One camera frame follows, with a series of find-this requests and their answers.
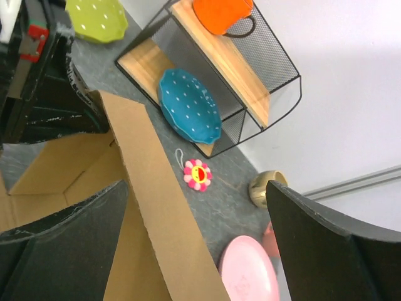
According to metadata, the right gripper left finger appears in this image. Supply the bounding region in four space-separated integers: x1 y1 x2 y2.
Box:
1 180 128 300

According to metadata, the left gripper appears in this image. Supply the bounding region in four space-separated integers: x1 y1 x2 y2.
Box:
1 1 109 144

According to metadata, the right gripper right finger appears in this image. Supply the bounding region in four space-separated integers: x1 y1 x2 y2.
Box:
266 181 400 300

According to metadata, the large cardboard box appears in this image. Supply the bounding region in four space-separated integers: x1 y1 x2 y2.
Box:
1 91 229 300

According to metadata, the pink round plate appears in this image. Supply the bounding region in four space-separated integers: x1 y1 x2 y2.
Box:
219 235 279 301

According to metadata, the beige ceramic mug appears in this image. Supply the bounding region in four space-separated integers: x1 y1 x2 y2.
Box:
248 169 289 209

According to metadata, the green dotted plate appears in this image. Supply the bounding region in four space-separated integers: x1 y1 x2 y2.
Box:
66 0 128 43

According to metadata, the blue dotted plate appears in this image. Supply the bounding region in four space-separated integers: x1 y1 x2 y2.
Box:
157 68 222 145

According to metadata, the pink flower toy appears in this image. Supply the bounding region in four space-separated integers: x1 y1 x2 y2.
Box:
175 149 213 192

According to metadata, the orange mug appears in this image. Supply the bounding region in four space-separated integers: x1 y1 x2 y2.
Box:
192 0 256 38

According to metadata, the black wire wooden shelf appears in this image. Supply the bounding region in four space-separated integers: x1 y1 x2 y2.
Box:
115 1 303 158

